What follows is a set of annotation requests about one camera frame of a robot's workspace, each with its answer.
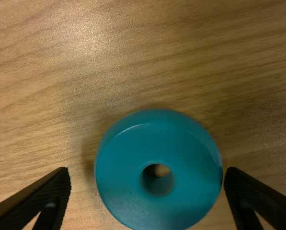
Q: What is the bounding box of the light blue ring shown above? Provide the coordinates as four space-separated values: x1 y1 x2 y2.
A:
94 108 224 230

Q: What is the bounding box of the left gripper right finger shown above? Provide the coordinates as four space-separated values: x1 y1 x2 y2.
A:
224 166 286 230

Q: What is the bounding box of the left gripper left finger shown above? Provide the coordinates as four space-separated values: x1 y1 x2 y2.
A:
0 166 72 230

